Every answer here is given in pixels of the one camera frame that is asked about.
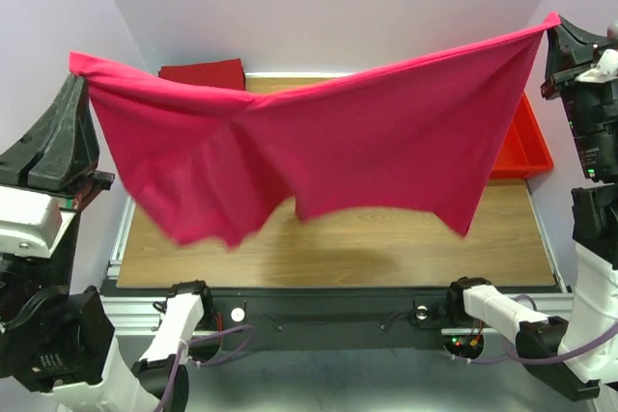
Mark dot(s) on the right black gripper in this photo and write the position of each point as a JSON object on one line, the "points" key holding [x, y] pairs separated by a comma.
{"points": [[563, 68]]}

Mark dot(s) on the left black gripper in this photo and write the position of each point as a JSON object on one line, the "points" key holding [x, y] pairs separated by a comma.
{"points": [[69, 141]]}

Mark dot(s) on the pink t shirt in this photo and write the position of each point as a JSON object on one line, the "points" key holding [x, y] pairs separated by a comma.
{"points": [[422, 134]]}

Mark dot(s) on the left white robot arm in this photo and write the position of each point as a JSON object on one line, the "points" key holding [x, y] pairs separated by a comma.
{"points": [[55, 342]]}

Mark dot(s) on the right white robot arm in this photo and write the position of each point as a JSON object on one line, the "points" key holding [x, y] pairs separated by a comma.
{"points": [[575, 353]]}

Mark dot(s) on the red plastic bin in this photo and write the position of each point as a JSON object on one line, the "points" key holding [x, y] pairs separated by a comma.
{"points": [[524, 153]]}

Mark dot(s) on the folded dark red shirt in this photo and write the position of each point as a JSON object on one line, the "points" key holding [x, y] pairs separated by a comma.
{"points": [[227, 74]]}

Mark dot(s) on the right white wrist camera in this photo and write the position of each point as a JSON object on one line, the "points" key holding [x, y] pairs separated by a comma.
{"points": [[605, 70]]}

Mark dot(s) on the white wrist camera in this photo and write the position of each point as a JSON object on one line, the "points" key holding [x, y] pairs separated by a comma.
{"points": [[605, 70], [32, 223]]}

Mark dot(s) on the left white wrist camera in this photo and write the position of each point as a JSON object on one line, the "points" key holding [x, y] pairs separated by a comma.
{"points": [[32, 223]]}

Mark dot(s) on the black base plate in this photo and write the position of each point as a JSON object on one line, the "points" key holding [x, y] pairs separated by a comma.
{"points": [[309, 319]]}

